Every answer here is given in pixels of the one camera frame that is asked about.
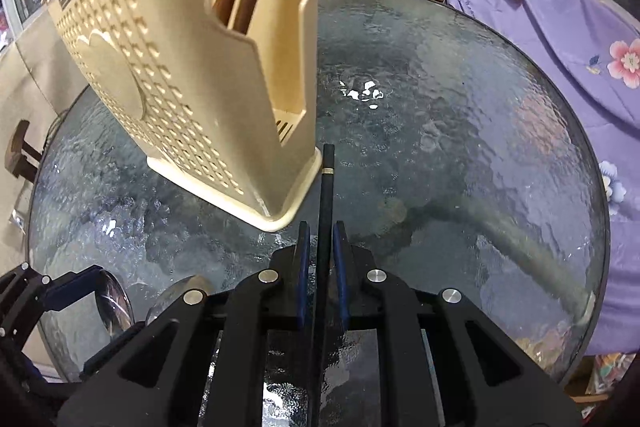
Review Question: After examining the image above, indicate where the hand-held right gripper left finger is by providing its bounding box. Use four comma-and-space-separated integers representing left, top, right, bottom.
56, 222, 313, 427

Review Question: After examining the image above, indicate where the beige plastic utensil holder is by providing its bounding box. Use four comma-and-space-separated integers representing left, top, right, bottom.
42, 0, 324, 233

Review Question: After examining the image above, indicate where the black chopstick with gold band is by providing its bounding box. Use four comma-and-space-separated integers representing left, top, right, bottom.
311, 144, 336, 427

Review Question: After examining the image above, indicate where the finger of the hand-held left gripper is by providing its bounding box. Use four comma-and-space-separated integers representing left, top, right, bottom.
0, 261, 102, 348

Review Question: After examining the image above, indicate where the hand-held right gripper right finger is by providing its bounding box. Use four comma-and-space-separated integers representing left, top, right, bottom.
333, 221, 584, 427

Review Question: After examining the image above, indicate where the wooden stool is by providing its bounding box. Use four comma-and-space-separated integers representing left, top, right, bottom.
4, 119, 44, 180

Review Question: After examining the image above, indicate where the metal spoon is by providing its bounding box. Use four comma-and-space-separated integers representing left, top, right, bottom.
145, 276, 214, 328
94, 269, 136, 339

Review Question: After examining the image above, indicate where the purple floral cloth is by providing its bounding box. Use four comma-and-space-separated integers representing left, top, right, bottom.
444, 0, 640, 403

